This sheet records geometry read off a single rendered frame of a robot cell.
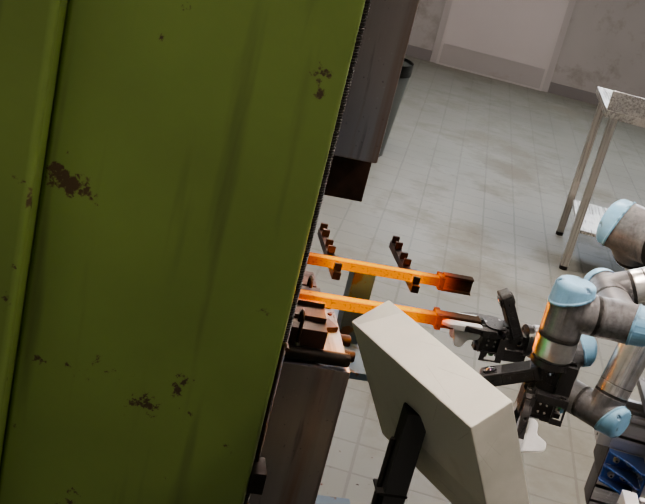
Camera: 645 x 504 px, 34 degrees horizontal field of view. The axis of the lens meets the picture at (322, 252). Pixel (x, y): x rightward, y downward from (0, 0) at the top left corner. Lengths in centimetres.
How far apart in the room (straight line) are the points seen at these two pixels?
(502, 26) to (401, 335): 1031
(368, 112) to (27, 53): 69
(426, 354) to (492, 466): 21
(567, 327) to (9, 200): 97
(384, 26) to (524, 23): 1005
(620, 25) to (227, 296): 1049
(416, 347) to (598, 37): 1046
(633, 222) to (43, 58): 137
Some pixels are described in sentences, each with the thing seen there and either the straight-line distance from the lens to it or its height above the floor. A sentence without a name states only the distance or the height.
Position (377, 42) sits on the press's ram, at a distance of 197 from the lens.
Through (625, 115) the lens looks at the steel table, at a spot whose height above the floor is 95.
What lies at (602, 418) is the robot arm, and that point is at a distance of 242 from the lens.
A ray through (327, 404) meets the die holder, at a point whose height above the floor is 83.
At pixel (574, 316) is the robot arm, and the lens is 193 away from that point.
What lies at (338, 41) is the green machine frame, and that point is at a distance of 168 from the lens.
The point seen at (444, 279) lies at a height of 94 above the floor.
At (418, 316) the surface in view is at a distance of 234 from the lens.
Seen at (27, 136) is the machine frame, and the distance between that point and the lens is 163.
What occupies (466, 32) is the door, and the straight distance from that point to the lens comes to 1201.
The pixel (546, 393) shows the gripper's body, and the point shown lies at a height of 107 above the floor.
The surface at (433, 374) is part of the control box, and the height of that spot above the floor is 117.
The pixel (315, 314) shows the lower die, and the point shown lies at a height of 99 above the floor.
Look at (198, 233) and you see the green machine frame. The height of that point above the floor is 127.
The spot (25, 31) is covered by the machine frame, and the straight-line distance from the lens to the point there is 159.
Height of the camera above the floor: 189
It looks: 20 degrees down
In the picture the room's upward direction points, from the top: 14 degrees clockwise
